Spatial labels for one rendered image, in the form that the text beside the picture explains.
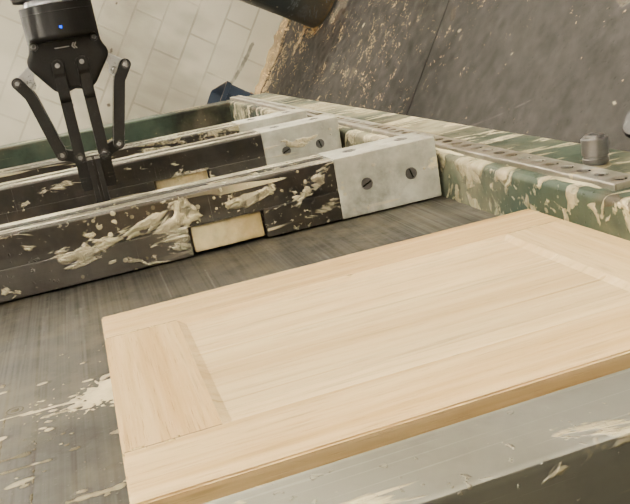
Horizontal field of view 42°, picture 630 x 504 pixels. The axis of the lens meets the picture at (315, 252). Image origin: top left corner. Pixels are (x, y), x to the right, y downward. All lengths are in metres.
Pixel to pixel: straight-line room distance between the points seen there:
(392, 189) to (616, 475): 0.62
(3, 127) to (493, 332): 5.42
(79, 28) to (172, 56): 5.06
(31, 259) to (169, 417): 0.43
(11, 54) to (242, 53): 1.56
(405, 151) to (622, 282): 0.41
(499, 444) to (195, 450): 0.17
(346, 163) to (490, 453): 0.60
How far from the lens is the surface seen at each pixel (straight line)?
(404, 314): 0.59
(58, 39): 0.91
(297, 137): 1.28
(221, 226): 0.90
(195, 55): 5.99
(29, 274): 0.90
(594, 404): 0.40
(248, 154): 1.26
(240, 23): 6.09
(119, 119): 0.94
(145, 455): 0.47
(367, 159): 0.93
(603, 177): 0.74
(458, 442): 0.38
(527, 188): 0.81
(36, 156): 2.15
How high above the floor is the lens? 1.33
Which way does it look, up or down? 20 degrees down
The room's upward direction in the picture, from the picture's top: 70 degrees counter-clockwise
